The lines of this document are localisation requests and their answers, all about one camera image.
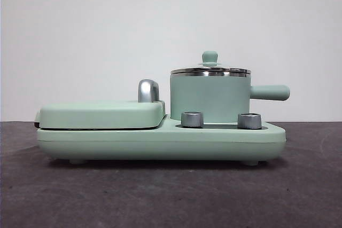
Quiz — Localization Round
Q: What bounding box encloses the glass pot lid green knob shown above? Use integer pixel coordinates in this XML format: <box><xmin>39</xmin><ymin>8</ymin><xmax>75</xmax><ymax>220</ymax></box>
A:
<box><xmin>170</xmin><ymin>50</ymin><xmax>251</xmax><ymax>73</ymax></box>

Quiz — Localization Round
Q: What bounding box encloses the mint green hinged griddle lid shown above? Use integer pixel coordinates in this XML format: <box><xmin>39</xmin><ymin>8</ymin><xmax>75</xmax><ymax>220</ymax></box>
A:
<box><xmin>34</xmin><ymin>99</ymin><xmax>166</xmax><ymax>130</ymax></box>

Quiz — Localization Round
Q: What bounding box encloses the silver control knob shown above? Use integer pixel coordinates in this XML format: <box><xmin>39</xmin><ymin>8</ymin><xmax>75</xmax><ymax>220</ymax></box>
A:
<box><xmin>237</xmin><ymin>112</ymin><xmax>262</xmax><ymax>129</ymax></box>
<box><xmin>181</xmin><ymin>111</ymin><xmax>205</xmax><ymax>127</ymax></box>

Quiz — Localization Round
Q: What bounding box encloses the mint green breakfast machine base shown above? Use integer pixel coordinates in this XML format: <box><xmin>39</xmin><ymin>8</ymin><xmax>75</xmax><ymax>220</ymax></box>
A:
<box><xmin>37</xmin><ymin>113</ymin><xmax>287</xmax><ymax>165</ymax></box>

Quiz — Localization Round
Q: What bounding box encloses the chrome griddle lid handle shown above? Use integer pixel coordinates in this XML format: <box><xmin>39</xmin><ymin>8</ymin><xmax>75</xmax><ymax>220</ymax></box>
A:
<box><xmin>138</xmin><ymin>78</ymin><xmax>160</xmax><ymax>103</ymax></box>

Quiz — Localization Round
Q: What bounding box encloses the mint green pot with handle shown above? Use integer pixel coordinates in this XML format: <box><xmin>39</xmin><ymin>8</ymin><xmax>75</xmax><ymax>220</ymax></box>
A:
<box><xmin>169</xmin><ymin>70</ymin><xmax>291</xmax><ymax>122</ymax></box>

